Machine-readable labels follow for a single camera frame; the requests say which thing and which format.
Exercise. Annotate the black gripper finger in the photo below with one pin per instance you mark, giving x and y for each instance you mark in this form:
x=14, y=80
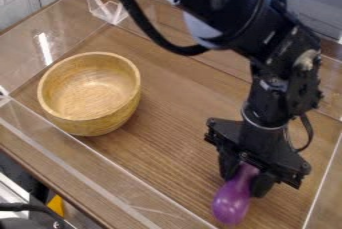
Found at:
x=229, y=164
x=262, y=184

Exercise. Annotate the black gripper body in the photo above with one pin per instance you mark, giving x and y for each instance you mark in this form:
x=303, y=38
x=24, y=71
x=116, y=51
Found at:
x=262, y=147

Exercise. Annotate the purple toy eggplant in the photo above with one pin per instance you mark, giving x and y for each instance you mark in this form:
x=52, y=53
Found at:
x=231, y=200

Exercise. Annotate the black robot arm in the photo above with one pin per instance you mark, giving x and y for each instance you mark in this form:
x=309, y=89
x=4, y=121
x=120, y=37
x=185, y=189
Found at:
x=262, y=31

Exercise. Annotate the brown wooden bowl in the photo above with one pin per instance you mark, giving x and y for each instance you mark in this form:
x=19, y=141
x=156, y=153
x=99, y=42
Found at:
x=90, y=92

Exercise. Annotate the yellow label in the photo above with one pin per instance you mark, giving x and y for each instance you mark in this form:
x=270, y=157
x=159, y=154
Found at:
x=55, y=205

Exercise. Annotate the clear acrylic corner bracket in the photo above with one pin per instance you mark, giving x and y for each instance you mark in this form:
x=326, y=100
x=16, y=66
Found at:
x=108, y=11

